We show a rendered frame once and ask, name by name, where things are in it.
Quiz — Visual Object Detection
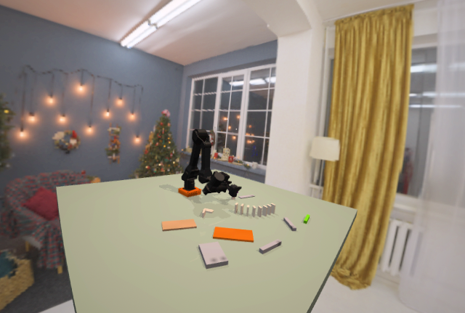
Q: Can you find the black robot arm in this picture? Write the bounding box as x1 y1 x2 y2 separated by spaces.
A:
181 129 230 195

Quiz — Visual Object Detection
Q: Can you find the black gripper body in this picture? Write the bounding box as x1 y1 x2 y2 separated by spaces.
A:
217 183 238 197

